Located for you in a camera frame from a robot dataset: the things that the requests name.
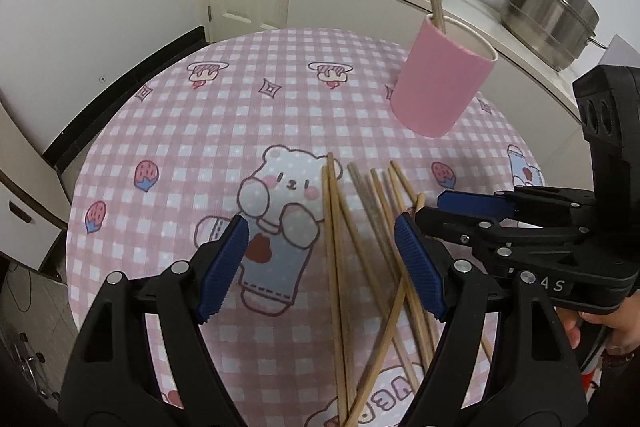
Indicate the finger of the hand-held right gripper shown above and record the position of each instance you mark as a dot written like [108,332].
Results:
[450,227]
[470,203]

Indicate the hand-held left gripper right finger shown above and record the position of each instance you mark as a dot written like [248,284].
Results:
[415,262]

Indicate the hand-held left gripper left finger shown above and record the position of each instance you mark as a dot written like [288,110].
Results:
[225,267]

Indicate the bunch of chopsticks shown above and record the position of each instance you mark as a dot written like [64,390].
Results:
[371,213]

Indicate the pink cup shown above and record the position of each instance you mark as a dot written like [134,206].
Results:
[440,77]

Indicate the person's right hand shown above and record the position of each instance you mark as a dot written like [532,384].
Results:
[570,327]

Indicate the pink checked bear tablecloth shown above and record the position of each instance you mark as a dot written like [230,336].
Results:
[200,132]

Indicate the stainless steel pot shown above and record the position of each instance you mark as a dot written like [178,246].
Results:
[545,12]

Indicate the metal stand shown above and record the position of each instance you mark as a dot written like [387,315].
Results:
[30,359]

